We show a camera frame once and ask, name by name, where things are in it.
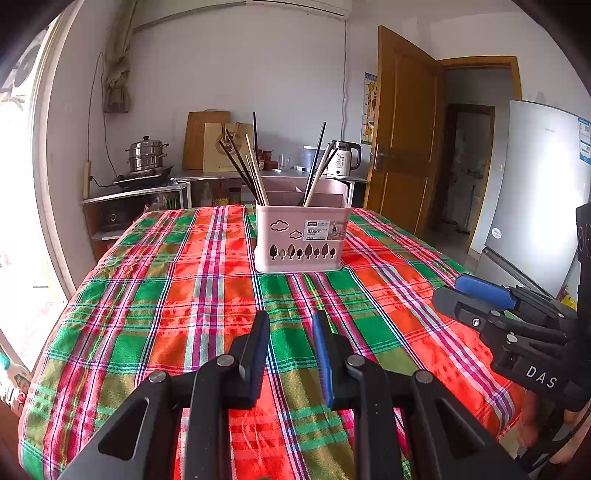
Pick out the grey refrigerator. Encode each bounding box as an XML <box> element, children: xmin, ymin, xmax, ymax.
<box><xmin>468</xmin><ymin>99</ymin><xmax>591</xmax><ymax>302</ymax></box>

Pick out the plaid tablecloth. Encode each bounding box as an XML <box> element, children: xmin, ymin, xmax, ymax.
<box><xmin>18</xmin><ymin>203</ymin><xmax>530</xmax><ymax>480</ymax></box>

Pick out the wall poster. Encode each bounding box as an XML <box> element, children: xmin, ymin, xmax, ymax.
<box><xmin>359</xmin><ymin>71</ymin><xmax>378</xmax><ymax>147</ymax></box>

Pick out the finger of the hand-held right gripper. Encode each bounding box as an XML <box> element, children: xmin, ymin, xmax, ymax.
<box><xmin>432</xmin><ymin>287</ymin><xmax>495</xmax><ymax>331</ymax></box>
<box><xmin>454</xmin><ymin>274</ymin><xmax>516</xmax><ymax>311</ymax></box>

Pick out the wooden cutting board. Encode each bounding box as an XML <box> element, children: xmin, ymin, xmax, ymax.
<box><xmin>182</xmin><ymin>110</ymin><xmax>232</xmax><ymax>172</ymax></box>

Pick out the metal chopstick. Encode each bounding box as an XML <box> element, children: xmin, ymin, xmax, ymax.
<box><xmin>305</xmin><ymin>142</ymin><xmax>333</xmax><ymax>207</ymax></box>
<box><xmin>310</xmin><ymin>150</ymin><xmax>341</xmax><ymax>207</ymax></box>
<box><xmin>308</xmin><ymin>144</ymin><xmax>338</xmax><ymax>207</ymax></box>

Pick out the steel steamer pot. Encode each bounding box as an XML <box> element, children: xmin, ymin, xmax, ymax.
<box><xmin>126</xmin><ymin>135</ymin><xmax>170</xmax><ymax>174</ymax></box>

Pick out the person's right hand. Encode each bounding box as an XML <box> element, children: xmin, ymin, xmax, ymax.
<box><xmin>517</xmin><ymin>399</ymin><xmax>579</xmax><ymax>465</ymax></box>

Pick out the wooden door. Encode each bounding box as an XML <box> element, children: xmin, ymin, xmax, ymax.
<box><xmin>364</xmin><ymin>25</ymin><xmax>447</xmax><ymax>239</ymax></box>

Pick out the brown paper bag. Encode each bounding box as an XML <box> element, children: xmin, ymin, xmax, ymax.
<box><xmin>203</xmin><ymin>121</ymin><xmax>254</xmax><ymax>173</ymax></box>

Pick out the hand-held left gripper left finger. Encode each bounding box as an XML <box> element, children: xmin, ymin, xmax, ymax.
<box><xmin>60</xmin><ymin>311</ymin><xmax>271</xmax><ymax>480</ymax></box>

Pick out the electric kettle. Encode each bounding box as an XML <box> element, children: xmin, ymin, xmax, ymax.
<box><xmin>327</xmin><ymin>140</ymin><xmax>363</xmax><ymax>179</ymax></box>

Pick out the black wall cable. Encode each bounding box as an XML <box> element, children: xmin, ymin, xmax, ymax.
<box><xmin>88</xmin><ymin>51</ymin><xmax>119</xmax><ymax>188</ymax></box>

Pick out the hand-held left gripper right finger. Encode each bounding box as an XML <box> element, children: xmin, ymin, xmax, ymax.
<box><xmin>312</xmin><ymin>312</ymin><xmax>527</xmax><ymax>480</ymax></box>

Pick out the pink utensil basket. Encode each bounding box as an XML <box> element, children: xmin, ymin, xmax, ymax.
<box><xmin>255</xmin><ymin>181</ymin><xmax>350</xmax><ymax>274</ymax></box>

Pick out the tied beige curtain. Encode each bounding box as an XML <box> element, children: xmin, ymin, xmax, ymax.
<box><xmin>102</xmin><ymin>0</ymin><xmax>139</xmax><ymax>114</ymax></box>

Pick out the black stove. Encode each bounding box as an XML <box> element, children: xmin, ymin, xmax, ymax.
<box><xmin>113</xmin><ymin>165</ymin><xmax>175</xmax><ymax>190</ymax></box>

